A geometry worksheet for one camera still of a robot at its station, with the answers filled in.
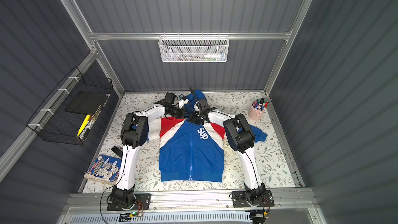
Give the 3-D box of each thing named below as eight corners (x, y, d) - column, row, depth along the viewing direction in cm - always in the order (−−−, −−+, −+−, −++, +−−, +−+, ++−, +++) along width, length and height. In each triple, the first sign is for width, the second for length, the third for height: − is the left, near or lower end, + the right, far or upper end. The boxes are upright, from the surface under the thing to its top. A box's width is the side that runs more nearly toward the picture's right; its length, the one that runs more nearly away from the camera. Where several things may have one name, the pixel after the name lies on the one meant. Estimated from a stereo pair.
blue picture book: (86, 177, 83) (83, 175, 80) (101, 155, 90) (98, 153, 88) (115, 184, 80) (112, 183, 78) (127, 161, 88) (125, 159, 86)
